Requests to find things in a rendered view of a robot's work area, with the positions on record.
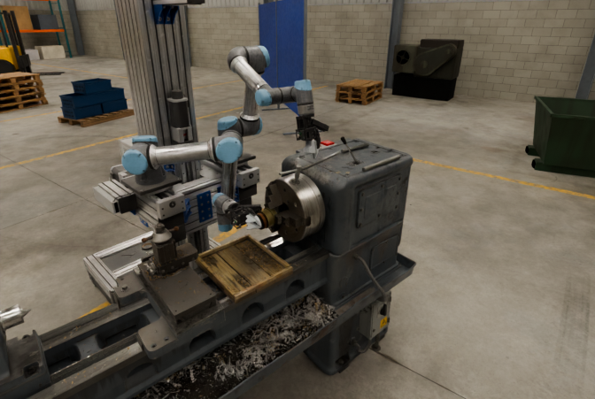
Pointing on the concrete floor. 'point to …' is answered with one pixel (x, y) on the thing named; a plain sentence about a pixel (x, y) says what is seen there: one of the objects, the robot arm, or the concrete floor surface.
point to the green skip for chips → (564, 136)
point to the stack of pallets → (9, 92)
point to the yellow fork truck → (10, 63)
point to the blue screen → (284, 43)
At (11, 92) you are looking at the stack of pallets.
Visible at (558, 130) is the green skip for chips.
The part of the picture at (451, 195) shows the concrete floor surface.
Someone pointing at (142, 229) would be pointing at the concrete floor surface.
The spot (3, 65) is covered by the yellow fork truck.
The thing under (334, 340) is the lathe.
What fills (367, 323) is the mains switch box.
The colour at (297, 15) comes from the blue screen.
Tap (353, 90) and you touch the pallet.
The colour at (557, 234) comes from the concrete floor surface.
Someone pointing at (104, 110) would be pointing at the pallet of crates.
